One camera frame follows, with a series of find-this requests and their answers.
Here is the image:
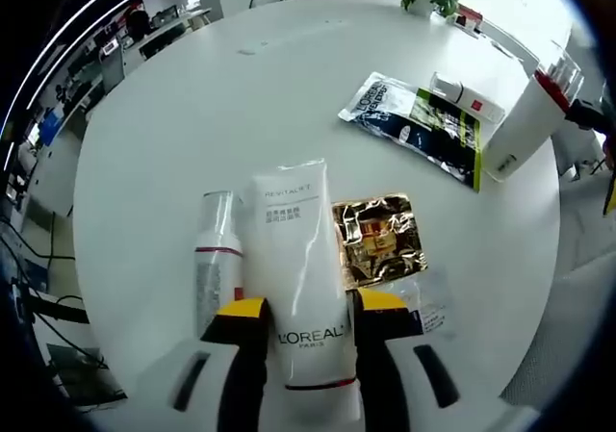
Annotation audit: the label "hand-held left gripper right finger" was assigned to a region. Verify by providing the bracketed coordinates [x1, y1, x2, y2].
[348, 288, 488, 432]

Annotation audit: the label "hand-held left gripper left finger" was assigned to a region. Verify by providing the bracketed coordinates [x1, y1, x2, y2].
[138, 295, 271, 432]

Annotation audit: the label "large red-collared skincare bottle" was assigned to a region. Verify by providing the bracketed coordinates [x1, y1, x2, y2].
[479, 49, 586, 184]

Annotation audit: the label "clear skincare sachet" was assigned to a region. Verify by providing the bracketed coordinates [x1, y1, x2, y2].
[384, 267, 459, 341]

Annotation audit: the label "small skincare pump bottle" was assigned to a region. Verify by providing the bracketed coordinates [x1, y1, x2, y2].
[427, 70, 507, 124]
[192, 190, 247, 341]

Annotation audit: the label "gold foil skincare sachet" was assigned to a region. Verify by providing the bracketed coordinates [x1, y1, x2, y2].
[329, 190, 429, 290]

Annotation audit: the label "white skincare tube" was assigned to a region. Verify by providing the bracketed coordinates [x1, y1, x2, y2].
[248, 157, 363, 422]

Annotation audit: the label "green black skincare sachet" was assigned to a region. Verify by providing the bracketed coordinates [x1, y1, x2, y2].
[336, 70, 484, 192]

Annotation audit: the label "blue storage box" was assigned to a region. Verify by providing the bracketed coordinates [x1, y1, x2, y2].
[40, 113, 67, 148]

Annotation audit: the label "red box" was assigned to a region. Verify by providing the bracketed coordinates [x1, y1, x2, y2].
[453, 2, 486, 32]

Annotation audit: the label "tangled black floor cables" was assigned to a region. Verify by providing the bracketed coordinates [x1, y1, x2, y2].
[0, 229, 129, 402]

